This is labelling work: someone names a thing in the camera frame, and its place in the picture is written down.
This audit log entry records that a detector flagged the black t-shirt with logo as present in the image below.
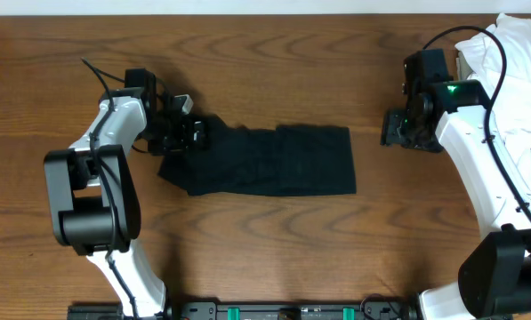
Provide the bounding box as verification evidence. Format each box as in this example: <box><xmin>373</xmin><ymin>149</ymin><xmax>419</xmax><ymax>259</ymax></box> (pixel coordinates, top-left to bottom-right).
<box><xmin>158</xmin><ymin>116</ymin><xmax>357</xmax><ymax>196</ymax></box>

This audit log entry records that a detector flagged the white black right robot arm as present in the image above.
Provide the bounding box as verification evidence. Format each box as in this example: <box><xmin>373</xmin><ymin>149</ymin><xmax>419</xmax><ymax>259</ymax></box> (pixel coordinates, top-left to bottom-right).
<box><xmin>381</xmin><ymin>62</ymin><xmax>531</xmax><ymax>319</ymax></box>

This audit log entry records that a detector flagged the pile of white clothes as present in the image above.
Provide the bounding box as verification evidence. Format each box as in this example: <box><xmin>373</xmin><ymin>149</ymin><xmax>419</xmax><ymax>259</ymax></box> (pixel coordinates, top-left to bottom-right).
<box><xmin>454</xmin><ymin>12</ymin><xmax>531</xmax><ymax>214</ymax></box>

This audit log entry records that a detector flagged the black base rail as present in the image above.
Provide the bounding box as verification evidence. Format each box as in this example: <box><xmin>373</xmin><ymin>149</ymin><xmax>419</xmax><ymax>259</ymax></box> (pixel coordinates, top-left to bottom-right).
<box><xmin>67</xmin><ymin>298</ymin><xmax>426</xmax><ymax>320</ymax></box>

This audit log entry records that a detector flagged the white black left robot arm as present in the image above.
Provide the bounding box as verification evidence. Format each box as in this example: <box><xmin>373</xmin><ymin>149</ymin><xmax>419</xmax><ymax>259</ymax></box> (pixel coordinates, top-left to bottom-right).
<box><xmin>44</xmin><ymin>87</ymin><xmax>204</xmax><ymax>319</ymax></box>

